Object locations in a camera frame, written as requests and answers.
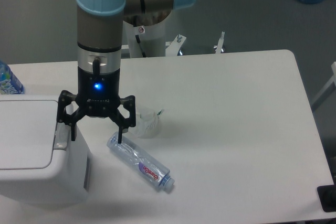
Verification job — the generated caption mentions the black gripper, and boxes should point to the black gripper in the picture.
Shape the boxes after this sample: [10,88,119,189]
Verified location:
[56,68,136,144]

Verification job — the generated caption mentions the white plastic trash can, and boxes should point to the white plastic trash can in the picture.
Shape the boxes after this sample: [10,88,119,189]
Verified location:
[1,94,92,205]

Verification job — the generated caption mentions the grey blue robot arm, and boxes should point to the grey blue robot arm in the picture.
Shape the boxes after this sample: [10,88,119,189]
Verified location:
[57,0,196,141]

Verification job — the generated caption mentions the crumpled white paper wrapper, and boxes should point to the crumpled white paper wrapper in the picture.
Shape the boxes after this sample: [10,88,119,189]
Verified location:
[129,103,164,138]

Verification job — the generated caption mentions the empty clear plastic bottle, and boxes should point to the empty clear plastic bottle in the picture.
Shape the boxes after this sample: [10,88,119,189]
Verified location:
[107,132,175,193]

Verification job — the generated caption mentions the blue labelled water bottle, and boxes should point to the blue labelled water bottle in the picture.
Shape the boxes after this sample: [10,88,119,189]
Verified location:
[1,61,25,95]

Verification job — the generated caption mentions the black device at table edge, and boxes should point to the black device at table edge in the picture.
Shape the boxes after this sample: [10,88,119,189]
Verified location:
[317,185,335,212]

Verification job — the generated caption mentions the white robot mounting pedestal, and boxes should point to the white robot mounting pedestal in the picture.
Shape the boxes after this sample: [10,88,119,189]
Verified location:
[122,12,186,58]

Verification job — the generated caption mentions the white frame at right edge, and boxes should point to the white frame at right edge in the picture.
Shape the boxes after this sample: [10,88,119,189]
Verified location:
[310,62,335,112]

